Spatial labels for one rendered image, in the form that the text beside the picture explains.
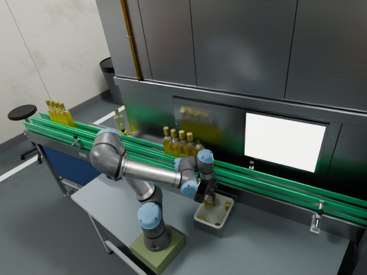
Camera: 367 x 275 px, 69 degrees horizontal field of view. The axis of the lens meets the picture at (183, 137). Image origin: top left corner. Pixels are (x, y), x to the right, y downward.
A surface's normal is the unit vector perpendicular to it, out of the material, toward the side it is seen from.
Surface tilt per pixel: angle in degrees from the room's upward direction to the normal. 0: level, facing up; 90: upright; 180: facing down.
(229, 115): 90
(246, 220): 0
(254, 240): 0
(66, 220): 0
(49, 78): 90
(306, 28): 90
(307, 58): 90
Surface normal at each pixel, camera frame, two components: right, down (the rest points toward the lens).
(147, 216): -0.15, -0.72
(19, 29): 0.76, 0.32
